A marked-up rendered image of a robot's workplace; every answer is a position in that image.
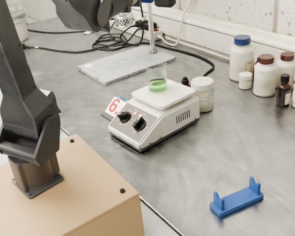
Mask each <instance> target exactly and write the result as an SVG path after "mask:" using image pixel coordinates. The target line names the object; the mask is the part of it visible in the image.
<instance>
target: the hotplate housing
mask: <svg viewBox="0 0 295 236"><path fill-rule="evenodd" d="M127 103H129V104H131V105H133V106H135V107H137V108H139V109H141V110H143V111H146V112H148V113H150V114H152V115H154V116H156V117H158V119H157V120H156V121H155V122H154V124H153V125H152V126H151V127H150V129H149V130H148V131H147V133H146V134H145V135H144V136H143V138H142V139H141V140H140V141H139V142H138V141H136V140H134V139H132V138H131V137H129V136H127V135H126V134H124V133H122V132H121V131H119V130H117V129H115V128H114V127H112V126H110V124H109V125H108V130H109V131H110V134H112V135H113V136H115V137H117V138H118V139H120V140H122V141H123V142H125V143H126V144H128V145H130V146H131V147H133V148H135V149H137V150H138V151H140V152H142V151H144V150H146V149H148V148H150V147H151V146H153V145H155V144H157V143H159V142H160V141H162V140H164V139H166V138H168V137H169V136H172V135H173V134H175V133H177V132H179V131H181V130H182V129H184V128H186V127H188V126H190V125H191V124H193V123H195V122H197V121H199V98H198V97H197V96H194V95H193V96H191V97H189V98H187V99H185V100H183V101H180V102H178V103H177V104H175V105H173V106H171V107H168V108H166V109H164V110H159V109H157V108H155V107H153V106H151V105H149V104H146V103H144V102H142V101H140V100H138V99H136V98H132V99H130V100H129V101H128V102H127ZM127 103H126V104H127ZM124 106H125V105H124ZM122 109H123V108H122ZM120 111H121V110H120ZM120 111H119V112H120ZM115 117H116V116H115ZM111 122H112V121H111ZM111 122H110V123H111Z"/></svg>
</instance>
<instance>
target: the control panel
mask: <svg viewBox="0 0 295 236"><path fill-rule="evenodd" d="M125 111H128V112H130V113H131V115H132V116H131V118H130V120H129V121H127V122H126V123H121V122H120V120H119V117H118V116H116V117H115V118H114V119H113V120H112V122H111V123H110V126H112V127H114V128H115V129H117V130H119V131H121V132H122V133H124V134H126V135H127V136H129V137H131V138H132V139H134V140H136V141H138V142H139V141H140V140H141V139H142V138H143V136H144V135H145V134H146V133H147V131H148V130H149V129H150V127H151V126H152V125H153V124H154V122H155V121H156V120H157V119H158V117H156V116H154V115H152V114H150V113H148V112H146V111H143V110H141V109H139V108H137V107H135V106H133V105H131V104H129V103H127V104H126V105H125V106H124V107H123V109H122V110H121V111H120V112H125ZM120 112H119V113H120ZM134 112H137V113H136V114H135V115H134ZM139 115H142V117H143V118H144V120H145V121H146V126H145V128H144V129H142V130H141V131H136V130H135V129H134V128H133V127H132V125H133V123H134V122H135V121H136V119H137V118H138V117H139Z"/></svg>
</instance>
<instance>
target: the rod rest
mask: <svg viewBox="0 0 295 236"><path fill-rule="evenodd" d="M260 187H261V184H260V183H256V182H255V180H254V178H253V177H250V179H249V187H246V188H244V189H241V190H239V191H237V192H235V193H232V194H230V195H227V196H225V197H223V198H220V197H219V194H218V192H217V191H215V192H214V201H213V202H211V203H210V208H211V209H212V210H213V211H214V212H215V213H216V214H217V216H218V217H223V216H225V215H228V214H230V213H232V212H234V211H236V210H239V209H241V208H243V207H246V206H248V205H250V204H253V203H255V202H257V201H259V200H262V199H263V198H264V194H263V193H262V192H261V191H260Z"/></svg>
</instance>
